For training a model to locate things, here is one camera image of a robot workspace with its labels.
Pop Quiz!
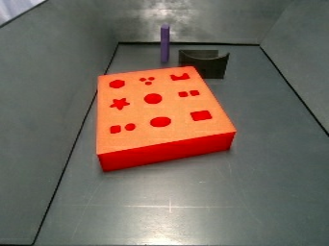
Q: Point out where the purple rectangular peg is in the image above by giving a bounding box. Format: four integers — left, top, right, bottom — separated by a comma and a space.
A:
161, 24, 170, 62

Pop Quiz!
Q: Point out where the orange shape-sorting board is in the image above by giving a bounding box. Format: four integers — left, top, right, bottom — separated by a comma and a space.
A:
97, 66, 237, 171

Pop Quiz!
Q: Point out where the black curved holder stand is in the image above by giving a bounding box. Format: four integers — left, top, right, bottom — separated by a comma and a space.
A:
180, 50, 230, 79

